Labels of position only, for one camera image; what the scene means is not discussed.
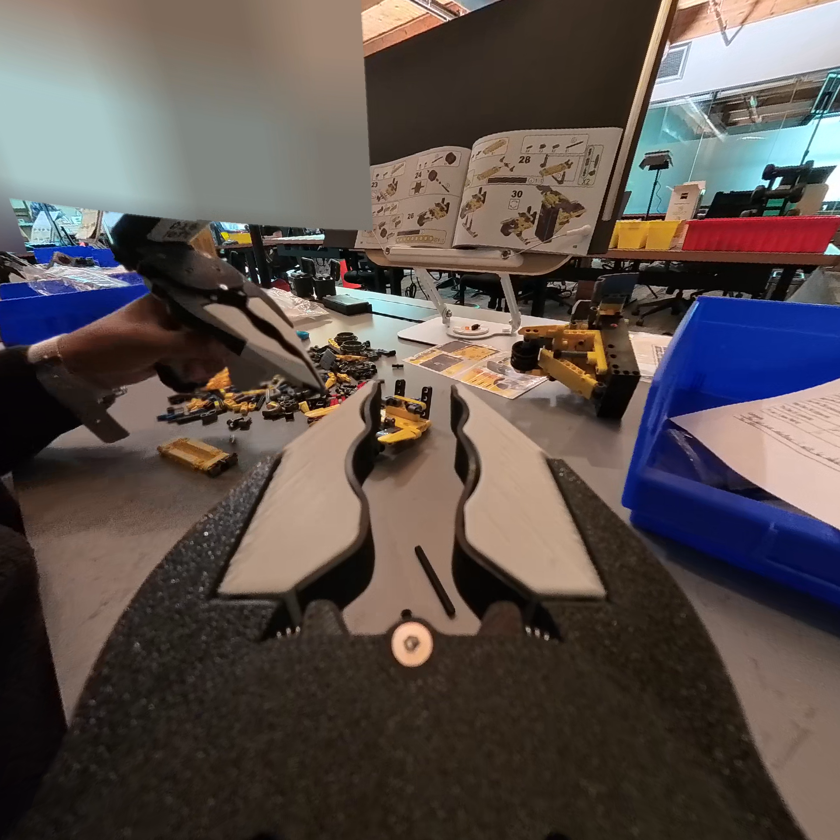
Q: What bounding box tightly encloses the blue storage bin with tag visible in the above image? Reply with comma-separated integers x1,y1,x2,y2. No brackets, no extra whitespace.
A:
621,295,840,606

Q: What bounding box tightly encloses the white paper sheet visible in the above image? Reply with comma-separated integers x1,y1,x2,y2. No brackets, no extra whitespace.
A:
629,330,675,383

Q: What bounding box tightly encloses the person's left forearm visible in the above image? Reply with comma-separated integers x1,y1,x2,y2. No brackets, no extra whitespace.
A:
0,341,86,476

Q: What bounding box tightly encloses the large yellow black toy model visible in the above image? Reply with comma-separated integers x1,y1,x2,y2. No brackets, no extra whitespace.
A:
511,274,642,420

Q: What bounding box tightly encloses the red storage bin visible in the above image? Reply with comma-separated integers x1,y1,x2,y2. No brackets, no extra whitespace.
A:
681,215,840,253

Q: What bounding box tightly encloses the black office chair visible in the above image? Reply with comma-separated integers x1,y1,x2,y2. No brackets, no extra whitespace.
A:
459,272,572,312

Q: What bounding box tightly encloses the black light stand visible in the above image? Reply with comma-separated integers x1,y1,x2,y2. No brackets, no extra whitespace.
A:
638,151,678,221

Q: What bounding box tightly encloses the clear plastic bag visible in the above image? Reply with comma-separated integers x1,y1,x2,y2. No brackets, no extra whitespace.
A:
262,287,330,324

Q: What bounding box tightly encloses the person's left hand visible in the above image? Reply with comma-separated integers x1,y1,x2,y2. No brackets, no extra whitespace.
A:
62,311,232,391

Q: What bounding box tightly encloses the black toy axle rod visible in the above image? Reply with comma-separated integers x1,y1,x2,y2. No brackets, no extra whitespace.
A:
414,545,457,618

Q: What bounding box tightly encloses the white sign board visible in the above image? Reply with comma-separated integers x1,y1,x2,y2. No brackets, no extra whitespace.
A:
664,182,707,222

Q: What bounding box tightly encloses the small yellow toy vehicle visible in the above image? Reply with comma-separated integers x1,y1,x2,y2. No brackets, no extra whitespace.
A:
373,386,435,460

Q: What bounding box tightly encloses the small black device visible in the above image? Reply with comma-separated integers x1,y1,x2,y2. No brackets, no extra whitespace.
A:
289,256,343,298

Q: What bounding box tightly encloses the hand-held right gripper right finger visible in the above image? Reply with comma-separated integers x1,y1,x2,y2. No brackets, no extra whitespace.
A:
448,386,606,601

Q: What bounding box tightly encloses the person's black clothed body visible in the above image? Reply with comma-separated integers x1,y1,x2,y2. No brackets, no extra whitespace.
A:
0,472,70,840

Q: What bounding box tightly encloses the grey wrist strap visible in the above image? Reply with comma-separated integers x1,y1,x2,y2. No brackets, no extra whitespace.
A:
36,360,130,445

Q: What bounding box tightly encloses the open instruction booklet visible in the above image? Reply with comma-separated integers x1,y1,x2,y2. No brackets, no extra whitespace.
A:
354,126,624,252

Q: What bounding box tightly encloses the printed paper sheet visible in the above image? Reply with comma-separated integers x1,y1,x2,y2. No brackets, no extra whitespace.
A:
668,379,840,530

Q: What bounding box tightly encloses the black workshop equipment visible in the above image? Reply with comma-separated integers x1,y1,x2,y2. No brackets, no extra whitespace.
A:
702,163,829,219

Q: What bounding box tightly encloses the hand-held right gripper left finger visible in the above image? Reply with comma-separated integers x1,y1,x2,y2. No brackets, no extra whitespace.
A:
217,379,385,599

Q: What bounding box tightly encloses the yellow panel with grey pins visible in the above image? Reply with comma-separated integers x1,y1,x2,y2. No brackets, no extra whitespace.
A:
156,437,238,478

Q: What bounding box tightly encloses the yellow sticker sheet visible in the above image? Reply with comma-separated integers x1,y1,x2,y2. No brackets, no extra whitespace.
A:
403,339,551,400

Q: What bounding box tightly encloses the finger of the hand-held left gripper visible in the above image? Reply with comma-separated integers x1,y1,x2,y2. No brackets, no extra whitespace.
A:
197,307,327,396
251,287,317,370

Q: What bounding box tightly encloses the pile of toy building pieces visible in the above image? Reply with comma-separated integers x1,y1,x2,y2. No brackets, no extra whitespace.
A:
156,331,401,431

